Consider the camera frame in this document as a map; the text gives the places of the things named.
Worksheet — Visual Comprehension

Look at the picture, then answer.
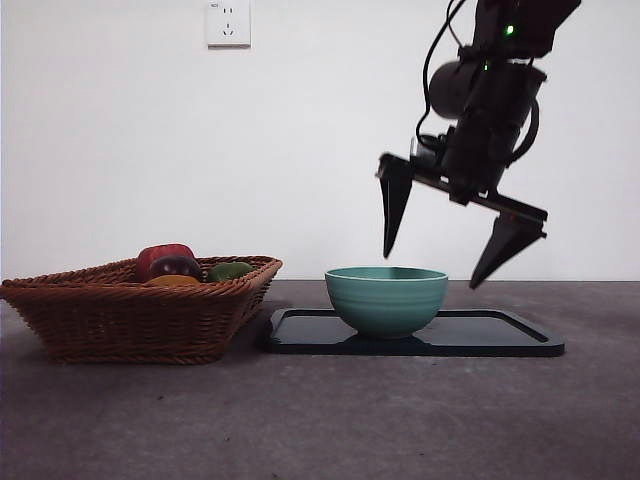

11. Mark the white wall socket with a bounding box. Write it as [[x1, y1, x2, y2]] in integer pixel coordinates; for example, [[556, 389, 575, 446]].
[[207, 1, 252, 50]]

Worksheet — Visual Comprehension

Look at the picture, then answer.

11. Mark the dark green rectangular tray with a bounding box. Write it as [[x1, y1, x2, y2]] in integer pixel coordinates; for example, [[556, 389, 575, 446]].
[[257, 308, 566, 358]]

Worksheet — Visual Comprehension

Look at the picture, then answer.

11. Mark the dark red plum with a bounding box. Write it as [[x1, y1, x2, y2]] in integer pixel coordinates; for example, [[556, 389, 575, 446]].
[[148, 255, 204, 281]]

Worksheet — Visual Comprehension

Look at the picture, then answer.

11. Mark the red apple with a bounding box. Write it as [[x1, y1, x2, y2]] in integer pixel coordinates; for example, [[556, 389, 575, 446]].
[[135, 243, 197, 281]]

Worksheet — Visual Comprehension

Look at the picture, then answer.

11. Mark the green lime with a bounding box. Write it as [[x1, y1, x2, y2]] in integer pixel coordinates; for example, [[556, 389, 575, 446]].
[[207, 262, 255, 284]]

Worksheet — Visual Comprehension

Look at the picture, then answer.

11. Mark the yellow-brown mango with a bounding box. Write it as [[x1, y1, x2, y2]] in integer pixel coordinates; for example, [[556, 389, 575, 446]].
[[144, 273, 202, 287]]

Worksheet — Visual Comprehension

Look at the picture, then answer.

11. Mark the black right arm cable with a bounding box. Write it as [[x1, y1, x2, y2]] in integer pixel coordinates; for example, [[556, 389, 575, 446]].
[[415, 0, 467, 146]]

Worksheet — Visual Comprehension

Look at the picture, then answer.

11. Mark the brown wicker basket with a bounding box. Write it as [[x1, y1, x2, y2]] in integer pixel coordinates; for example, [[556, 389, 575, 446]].
[[0, 255, 284, 366]]

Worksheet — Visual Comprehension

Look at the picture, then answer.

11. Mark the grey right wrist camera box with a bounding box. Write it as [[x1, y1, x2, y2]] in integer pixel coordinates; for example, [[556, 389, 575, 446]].
[[410, 130, 454, 169]]

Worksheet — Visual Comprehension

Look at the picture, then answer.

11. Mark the teal bowl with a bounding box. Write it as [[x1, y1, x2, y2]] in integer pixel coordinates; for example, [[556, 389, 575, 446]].
[[324, 266, 450, 341]]

